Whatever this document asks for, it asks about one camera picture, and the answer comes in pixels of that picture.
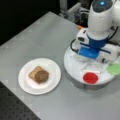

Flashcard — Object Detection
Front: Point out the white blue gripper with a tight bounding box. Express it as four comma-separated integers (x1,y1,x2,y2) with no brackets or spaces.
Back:
76,28,120,61

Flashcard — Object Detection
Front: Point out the brown round meat patty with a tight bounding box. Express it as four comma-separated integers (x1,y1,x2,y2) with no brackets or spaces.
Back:
35,71,49,83

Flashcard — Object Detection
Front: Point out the toasted bread slice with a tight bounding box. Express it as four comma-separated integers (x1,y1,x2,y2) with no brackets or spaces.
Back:
29,66,42,80

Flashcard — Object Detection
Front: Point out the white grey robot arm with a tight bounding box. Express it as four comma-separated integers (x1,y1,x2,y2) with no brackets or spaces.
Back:
76,0,120,61

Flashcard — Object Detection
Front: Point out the green lettuce piece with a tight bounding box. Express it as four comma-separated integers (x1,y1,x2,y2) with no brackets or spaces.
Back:
106,64,120,75

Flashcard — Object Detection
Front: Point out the white divided round tray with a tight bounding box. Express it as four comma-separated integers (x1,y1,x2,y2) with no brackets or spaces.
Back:
64,48,120,86

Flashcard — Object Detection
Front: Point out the red tomato slice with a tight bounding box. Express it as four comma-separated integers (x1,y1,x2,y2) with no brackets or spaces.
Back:
83,72,98,84

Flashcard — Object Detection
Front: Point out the white paper plate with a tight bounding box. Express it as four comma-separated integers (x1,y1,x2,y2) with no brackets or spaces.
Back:
18,58,61,95

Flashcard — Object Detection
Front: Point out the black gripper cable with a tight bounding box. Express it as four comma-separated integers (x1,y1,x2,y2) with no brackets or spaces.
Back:
69,38,81,54

